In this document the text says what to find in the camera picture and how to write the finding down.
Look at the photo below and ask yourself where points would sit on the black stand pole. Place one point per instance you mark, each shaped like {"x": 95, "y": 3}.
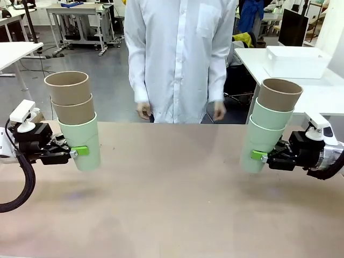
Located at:
{"x": 30, "y": 24}

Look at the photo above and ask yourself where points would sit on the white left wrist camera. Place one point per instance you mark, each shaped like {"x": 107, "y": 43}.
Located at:
{"x": 22, "y": 110}

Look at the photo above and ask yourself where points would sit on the black monitor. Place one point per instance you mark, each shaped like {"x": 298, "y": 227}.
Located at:
{"x": 293, "y": 27}

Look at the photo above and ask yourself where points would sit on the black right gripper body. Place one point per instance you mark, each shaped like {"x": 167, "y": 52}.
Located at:
{"x": 306, "y": 150}

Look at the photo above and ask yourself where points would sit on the person's right forearm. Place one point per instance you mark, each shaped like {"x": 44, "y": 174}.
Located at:
{"x": 138, "y": 80}

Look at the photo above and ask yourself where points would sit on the black stool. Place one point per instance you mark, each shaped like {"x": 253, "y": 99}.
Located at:
{"x": 120, "y": 24}

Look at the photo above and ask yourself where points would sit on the light green cup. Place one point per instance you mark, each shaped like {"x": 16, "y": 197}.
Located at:
{"x": 271, "y": 118}
{"x": 259, "y": 139}
{"x": 80, "y": 134}

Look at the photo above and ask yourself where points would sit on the person in white lab coat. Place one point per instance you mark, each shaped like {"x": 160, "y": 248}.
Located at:
{"x": 177, "y": 67}

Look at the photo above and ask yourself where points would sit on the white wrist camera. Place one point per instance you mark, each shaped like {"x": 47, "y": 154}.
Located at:
{"x": 321, "y": 123}
{"x": 22, "y": 110}

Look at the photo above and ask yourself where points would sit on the brown cup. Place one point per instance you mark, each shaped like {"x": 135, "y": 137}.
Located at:
{"x": 74, "y": 113}
{"x": 67, "y": 91}
{"x": 279, "y": 99}

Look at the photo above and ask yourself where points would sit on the white table with basket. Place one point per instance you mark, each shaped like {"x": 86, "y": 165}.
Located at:
{"x": 250, "y": 61}

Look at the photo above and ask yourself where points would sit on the blue object on desk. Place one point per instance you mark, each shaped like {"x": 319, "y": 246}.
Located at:
{"x": 72, "y": 4}

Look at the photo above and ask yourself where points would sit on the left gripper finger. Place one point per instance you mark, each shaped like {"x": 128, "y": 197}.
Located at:
{"x": 80, "y": 150}
{"x": 61, "y": 139}

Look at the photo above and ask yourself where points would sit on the person's right hand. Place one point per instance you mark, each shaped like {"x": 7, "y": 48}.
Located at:
{"x": 145, "y": 111}

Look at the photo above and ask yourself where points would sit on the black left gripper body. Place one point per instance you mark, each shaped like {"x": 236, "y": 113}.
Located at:
{"x": 32, "y": 145}

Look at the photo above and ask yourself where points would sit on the blue jacket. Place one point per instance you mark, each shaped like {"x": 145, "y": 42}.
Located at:
{"x": 251, "y": 16}

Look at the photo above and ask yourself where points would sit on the white workbench desk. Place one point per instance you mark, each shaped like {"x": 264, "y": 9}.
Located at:
{"x": 75, "y": 10}

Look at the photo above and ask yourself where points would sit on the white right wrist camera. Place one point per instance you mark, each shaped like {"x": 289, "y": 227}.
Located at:
{"x": 321, "y": 123}

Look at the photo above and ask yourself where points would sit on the white plastic basket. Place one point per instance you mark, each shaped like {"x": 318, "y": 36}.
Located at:
{"x": 295, "y": 61}

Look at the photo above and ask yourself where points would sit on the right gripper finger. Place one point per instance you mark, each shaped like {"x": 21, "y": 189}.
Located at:
{"x": 282, "y": 145}
{"x": 258, "y": 155}

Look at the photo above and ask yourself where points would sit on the wooden frame shelf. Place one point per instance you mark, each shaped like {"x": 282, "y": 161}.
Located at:
{"x": 315, "y": 24}

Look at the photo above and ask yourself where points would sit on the person's left hand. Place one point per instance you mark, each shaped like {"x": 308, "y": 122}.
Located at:
{"x": 219, "y": 111}

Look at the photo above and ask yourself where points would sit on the white side table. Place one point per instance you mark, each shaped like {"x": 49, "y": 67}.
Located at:
{"x": 16, "y": 52}

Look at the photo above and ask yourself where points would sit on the white desk with dark panel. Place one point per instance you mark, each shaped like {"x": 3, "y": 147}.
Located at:
{"x": 10, "y": 18}

